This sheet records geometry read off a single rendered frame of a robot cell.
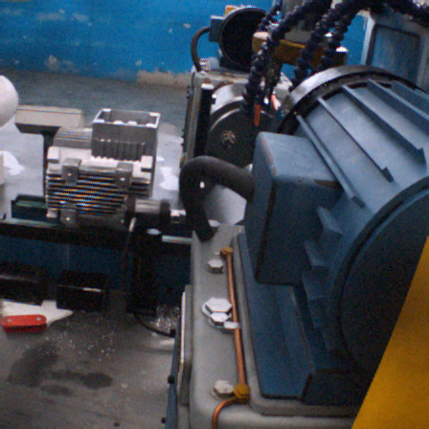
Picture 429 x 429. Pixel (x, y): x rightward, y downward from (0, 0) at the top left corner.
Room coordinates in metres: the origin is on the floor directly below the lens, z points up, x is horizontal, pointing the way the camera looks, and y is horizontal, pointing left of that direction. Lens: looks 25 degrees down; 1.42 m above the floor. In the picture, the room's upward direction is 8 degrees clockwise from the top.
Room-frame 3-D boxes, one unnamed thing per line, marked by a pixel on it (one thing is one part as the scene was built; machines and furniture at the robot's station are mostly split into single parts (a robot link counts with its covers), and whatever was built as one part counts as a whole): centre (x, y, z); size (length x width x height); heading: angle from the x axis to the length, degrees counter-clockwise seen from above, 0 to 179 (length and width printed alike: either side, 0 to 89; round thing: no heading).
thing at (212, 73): (1.55, -0.02, 0.99); 0.35 x 0.31 x 0.37; 5
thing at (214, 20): (1.59, 0.01, 1.16); 0.33 x 0.26 x 0.42; 5
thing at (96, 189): (0.93, 0.23, 1.01); 0.20 x 0.19 x 0.19; 95
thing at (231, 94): (1.31, -0.05, 1.04); 0.37 x 0.25 x 0.25; 5
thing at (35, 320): (0.69, 0.32, 0.81); 0.09 x 0.03 x 0.02; 113
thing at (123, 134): (0.94, 0.19, 1.11); 0.12 x 0.11 x 0.07; 95
